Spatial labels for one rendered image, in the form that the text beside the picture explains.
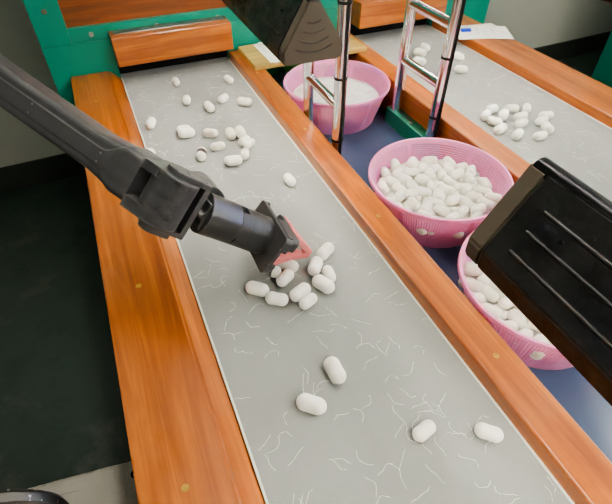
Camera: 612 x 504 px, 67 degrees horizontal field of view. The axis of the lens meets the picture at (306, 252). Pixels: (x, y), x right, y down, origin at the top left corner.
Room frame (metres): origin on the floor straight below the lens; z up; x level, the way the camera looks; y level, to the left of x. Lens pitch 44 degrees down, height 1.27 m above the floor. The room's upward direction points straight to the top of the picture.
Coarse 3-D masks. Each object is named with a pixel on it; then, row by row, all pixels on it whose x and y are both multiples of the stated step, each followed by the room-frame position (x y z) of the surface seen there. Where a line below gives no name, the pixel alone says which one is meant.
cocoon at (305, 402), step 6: (300, 396) 0.28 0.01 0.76; (306, 396) 0.28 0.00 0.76; (312, 396) 0.28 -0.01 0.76; (300, 402) 0.27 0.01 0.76; (306, 402) 0.27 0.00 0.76; (312, 402) 0.27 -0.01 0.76; (318, 402) 0.27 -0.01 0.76; (324, 402) 0.27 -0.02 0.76; (300, 408) 0.26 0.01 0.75; (306, 408) 0.26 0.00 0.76; (312, 408) 0.26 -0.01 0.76; (318, 408) 0.26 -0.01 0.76; (324, 408) 0.26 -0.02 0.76; (318, 414) 0.26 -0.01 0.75
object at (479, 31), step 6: (480, 24) 1.53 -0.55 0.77; (486, 24) 1.53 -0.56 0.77; (492, 24) 1.53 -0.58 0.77; (462, 30) 1.46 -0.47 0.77; (468, 30) 1.46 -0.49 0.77; (474, 30) 1.48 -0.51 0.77; (480, 30) 1.48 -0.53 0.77; (486, 30) 1.48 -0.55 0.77; (492, 30) 1.48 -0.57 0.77; (498, 30) 1.48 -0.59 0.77; (504, 30) 1.48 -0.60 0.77; (462, 36) 1.43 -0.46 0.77; (468, 36) 1.43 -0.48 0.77; (474, 36) 1.43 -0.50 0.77; (480, 36) 1.43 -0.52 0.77; (486, 36) 1.43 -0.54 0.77; (492, 36) 1.43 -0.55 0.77; (498, 36) 1.43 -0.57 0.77; (504, 36) 1.43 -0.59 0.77; (510, 36) 1.43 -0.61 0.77
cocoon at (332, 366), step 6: (330, 360) 0.32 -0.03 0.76; (336, 360) 0.33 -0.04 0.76; (324, 366) 0.32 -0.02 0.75; (330, 366) 0.32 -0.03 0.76; (336, 366) 0.32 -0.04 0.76; (330, 372) 0.31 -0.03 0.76; (336, 372) 0.31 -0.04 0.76; (342, 372) 0.31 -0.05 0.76; (330, 378) 0.30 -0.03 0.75; (336, 378) 0.30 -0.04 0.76; (342, 378) 0.30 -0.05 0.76
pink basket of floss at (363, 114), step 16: (320, 64) 1.24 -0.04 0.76; (352, 64) 1.24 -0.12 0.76; (368, 64) 1.22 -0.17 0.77; (288, 80) 1.15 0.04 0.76; (368, 80) 1.20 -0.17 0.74; (384, 80) 1.15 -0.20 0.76; (384, 96) 1.05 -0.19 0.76; (320, 112) 1.01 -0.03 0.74; (368, 112) 1.03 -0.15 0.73; (320, 128) 1.03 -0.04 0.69; (352, 128) 1.03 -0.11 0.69
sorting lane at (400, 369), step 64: (256, 128) 0.94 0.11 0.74; (256, 192) 0.70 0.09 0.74; (320, 192) 0.70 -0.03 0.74; (192, 256) 0.53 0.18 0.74; (256, 320) 0.40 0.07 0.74; (320, 320) 0.40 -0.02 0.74; (384, 320) 0.40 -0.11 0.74; (256, 384) 0.30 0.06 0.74; (320, 384) 0.30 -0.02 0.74; (384, 384) 0.30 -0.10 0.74; (448, 384) 0.30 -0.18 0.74; (256, 448) 0.22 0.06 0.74; (320, 448) 0.22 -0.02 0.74; (384, 448) 0.22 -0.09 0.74; (448, 448) 0.22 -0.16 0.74; (512, 448) 0.22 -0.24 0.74
